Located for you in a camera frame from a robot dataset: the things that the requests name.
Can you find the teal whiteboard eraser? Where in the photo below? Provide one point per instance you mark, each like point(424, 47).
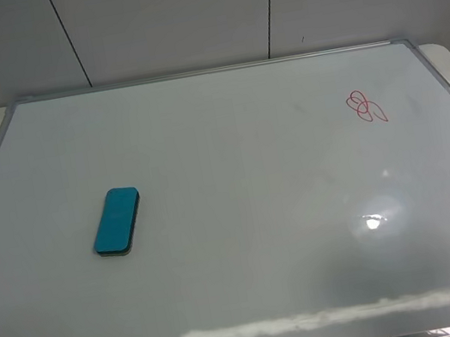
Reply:
point(117, 222)

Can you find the red marker scribble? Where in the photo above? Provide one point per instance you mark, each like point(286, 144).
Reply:
point(364, 108)

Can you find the white whiteboard with aluminium frame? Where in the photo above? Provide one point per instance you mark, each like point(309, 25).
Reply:
point(267, 207)

